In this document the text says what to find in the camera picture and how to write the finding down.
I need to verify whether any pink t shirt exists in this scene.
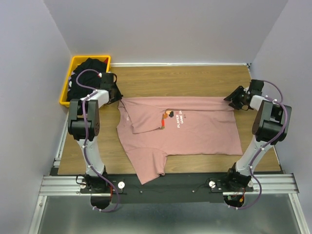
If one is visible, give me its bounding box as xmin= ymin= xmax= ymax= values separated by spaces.
xmin=117 ymin=97 xmax=242 ymax=184

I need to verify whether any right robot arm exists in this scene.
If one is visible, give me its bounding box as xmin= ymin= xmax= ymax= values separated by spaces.
xmin=222 ymin=79 xmax=292 ymax=191

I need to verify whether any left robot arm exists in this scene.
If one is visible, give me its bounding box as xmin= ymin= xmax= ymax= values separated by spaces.
xmin=68 ymin=87 xmax=122 ymax=193

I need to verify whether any black t shirt in bin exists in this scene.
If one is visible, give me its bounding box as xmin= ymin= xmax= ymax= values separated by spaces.
xmin=66 ymin=58 xmax=108 ymax=102

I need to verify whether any yellow plastic bin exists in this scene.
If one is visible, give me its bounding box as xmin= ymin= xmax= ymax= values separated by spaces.
xmin=59 ymin=55 xmax=111 ymax=107

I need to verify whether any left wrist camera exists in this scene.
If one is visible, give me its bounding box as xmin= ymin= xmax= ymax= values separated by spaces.
xmin=98 ymin=72 xmax=117 ymax=90

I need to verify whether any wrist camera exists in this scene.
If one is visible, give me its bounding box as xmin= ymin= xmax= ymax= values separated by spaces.
xmin=98 ymin=72 xmax=117 ymax=90
xmin=246 ymin=79 xmax=264 ymax=96

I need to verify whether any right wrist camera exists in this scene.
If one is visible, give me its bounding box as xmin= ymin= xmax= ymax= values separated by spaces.
xmin=246 ymin=79 xmax=264 ymax=96

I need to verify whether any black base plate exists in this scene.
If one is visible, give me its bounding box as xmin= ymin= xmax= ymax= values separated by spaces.
xmin=76 ymin=173 xmax=253 ymax=205

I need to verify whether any aluminium frame rail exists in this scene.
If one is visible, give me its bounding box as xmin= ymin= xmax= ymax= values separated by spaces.
xmin=28 ymin=118 xmax=81 ymax=234

